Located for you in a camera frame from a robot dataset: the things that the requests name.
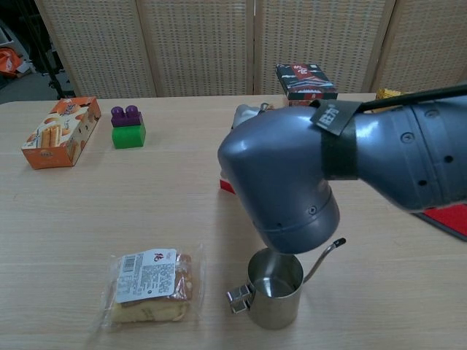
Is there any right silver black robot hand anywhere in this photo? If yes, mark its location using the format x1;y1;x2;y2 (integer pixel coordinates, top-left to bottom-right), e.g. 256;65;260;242
230;102;275;131

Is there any small red white stamp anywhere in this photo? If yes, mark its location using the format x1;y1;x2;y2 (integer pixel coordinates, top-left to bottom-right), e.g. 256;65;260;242
219;169;238;196

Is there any dark printed palace box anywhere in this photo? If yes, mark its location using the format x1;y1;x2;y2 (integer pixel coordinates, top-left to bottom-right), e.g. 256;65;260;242
275;63;339;109

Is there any rattan folding screen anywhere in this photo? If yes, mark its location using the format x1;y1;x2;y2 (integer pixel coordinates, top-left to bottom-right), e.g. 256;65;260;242
34;0;467;99

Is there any green toy block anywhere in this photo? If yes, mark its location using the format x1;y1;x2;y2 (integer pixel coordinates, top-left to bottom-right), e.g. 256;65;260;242
111;120;147;149

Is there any purple toy block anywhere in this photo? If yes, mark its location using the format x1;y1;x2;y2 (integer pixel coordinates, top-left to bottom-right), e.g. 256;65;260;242
110;104;144;128

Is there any gold biscuit packet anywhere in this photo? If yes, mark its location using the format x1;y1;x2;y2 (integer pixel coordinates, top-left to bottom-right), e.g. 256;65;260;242
375;88;406;101

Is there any orange egg roll box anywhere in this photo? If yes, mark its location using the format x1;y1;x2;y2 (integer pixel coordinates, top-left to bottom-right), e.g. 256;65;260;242
21;96;101;171

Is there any black tripod stand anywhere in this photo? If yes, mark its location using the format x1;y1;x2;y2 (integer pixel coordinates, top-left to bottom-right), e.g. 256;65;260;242
21;0;74;100

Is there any packaged cake slice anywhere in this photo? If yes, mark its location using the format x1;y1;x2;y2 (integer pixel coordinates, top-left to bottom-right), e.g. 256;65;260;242
100;244;205;333

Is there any red ink pad clear lid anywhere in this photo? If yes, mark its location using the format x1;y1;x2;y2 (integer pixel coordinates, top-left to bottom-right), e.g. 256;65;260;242
412;203;467;241

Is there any orange bag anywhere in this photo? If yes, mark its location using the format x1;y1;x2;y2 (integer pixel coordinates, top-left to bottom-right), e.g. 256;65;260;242
0;49;25;77

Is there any black velcro arm strap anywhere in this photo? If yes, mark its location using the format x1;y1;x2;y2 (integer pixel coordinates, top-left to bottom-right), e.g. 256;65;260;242
309;98;362;182

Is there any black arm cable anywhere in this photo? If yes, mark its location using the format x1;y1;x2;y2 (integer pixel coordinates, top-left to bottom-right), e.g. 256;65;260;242
359;84;467;112

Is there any steel cup with long handle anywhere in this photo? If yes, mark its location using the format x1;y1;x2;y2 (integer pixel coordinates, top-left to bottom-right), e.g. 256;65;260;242
225;237;347;330

